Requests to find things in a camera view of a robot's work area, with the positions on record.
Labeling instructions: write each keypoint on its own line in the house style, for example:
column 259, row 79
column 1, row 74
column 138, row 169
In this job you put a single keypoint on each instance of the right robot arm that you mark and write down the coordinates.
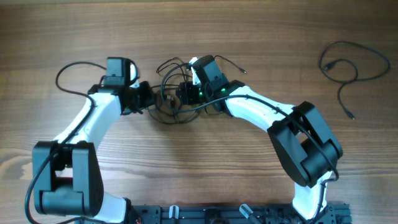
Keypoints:
column 305, row 145

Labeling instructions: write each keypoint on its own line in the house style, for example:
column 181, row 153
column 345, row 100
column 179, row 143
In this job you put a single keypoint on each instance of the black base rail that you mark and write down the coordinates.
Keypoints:
column 269, row 214

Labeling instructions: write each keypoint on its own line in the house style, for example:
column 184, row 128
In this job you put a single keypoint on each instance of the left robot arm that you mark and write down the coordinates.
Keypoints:
column 67, row 179

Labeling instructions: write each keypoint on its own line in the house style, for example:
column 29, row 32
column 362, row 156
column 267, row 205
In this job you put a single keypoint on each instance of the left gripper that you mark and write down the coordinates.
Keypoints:
column 144, row 96

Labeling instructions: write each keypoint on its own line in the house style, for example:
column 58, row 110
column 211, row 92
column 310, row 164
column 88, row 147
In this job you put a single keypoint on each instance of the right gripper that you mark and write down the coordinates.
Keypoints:
column 187, row 94

